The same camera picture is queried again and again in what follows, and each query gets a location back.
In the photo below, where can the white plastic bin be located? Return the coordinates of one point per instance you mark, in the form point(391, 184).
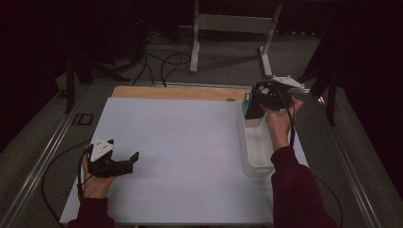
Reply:
point(256, 148)

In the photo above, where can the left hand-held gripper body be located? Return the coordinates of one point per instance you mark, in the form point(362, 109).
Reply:
point(109, 167)

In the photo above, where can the black tripod stand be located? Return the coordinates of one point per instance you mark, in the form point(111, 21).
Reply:
point(70, 88)
point(331, 104)

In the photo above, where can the white table mat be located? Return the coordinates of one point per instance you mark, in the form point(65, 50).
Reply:
point(190, 136)

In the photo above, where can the black phone case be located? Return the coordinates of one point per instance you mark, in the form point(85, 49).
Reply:
point(254, 110)

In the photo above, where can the person's left hand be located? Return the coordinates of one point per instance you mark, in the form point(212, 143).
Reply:
point(96, 186)

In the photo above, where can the metal floor rail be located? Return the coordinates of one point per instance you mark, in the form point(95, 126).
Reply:
point(351, 177)
point(41, 161)

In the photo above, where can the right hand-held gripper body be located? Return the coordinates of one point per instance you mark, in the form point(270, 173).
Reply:
point(278, 98)

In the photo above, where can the person's right hand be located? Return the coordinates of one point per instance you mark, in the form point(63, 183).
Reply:
point(280, 126)

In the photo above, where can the black rectangular floor bracket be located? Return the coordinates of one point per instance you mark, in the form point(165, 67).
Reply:
point(82, 119)

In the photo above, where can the white metal stand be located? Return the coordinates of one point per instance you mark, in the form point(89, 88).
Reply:
point(234, 23)

